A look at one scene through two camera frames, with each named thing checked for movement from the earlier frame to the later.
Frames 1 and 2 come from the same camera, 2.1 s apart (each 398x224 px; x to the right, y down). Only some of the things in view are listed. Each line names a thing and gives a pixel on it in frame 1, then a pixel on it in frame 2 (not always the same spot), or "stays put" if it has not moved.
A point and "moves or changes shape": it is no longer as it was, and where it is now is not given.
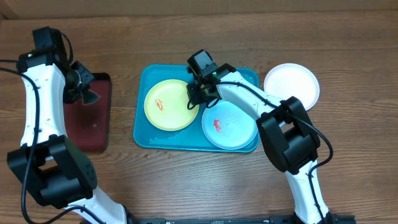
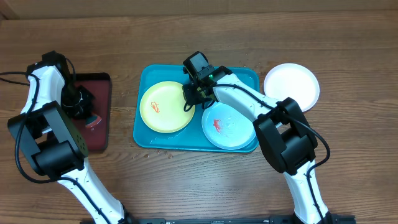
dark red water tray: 89,125 stays put
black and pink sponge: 89,96 moves or changes shape
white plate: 295,79 stays put
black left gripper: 87,76 to 86,103
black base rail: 283,219 stays put
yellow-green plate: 166,105 moves or changes shape
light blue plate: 227,126 stays put
